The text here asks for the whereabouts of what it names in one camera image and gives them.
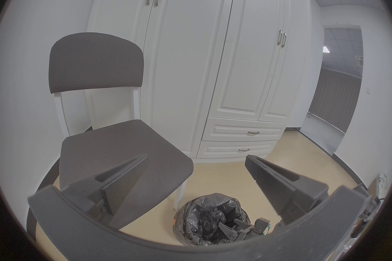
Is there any grey curtain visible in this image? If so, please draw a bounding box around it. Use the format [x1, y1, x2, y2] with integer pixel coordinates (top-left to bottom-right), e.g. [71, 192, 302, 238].
[307, 68, 362, 134]

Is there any grey padded white-framed chair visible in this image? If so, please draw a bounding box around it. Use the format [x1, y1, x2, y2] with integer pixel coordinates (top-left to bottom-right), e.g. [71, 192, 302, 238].
[26, 32, 195, 242]

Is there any black plastic bag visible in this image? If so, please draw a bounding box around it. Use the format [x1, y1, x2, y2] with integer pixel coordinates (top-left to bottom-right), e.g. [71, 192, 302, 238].
[173, 192, 252, 247]

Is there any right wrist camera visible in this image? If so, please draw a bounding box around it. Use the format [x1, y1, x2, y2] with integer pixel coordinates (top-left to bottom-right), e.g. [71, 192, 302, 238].
[255, 217, 272, 236]

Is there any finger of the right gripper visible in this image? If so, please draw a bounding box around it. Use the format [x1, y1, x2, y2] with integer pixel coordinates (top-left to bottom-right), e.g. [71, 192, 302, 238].
[218, 221, 240, 243]
[234, 218, 255, 229]

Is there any white wardrobe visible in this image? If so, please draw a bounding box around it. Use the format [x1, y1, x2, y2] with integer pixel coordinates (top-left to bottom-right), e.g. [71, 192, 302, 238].
[85, 0, 312, 164]

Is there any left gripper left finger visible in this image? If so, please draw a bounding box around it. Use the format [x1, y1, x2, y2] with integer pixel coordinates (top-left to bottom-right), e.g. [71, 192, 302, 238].
[61, 154, 149, 225]

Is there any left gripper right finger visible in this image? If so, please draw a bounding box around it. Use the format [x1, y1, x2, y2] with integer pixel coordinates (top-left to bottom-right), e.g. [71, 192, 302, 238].
[245, 155, 330, 225]

